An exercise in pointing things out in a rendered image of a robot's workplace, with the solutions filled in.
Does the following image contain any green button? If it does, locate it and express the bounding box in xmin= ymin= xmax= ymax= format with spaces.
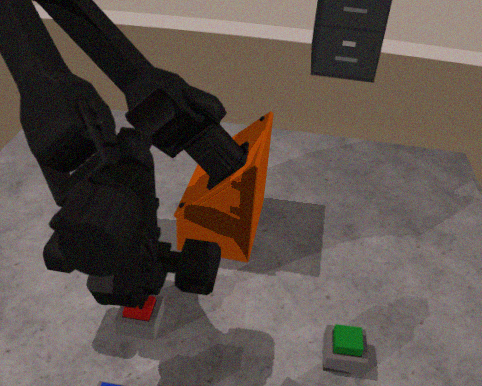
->
xmin=323 ymin=324 xmax=369 ymax=376

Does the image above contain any red button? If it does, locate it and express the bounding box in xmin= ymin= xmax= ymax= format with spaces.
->
xmin=114 ymin=295 xmax=164 ymax=340

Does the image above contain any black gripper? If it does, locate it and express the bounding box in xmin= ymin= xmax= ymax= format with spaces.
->
xmin=42 ymin=198 xmax=221 ymax=295

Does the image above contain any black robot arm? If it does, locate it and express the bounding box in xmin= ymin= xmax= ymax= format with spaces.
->
xmin=0 ymin=0 xmax=249 ymax=307

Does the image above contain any blue button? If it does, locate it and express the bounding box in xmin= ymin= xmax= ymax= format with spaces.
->
xmin=97 ymin=381 xmax=127 ymax=386

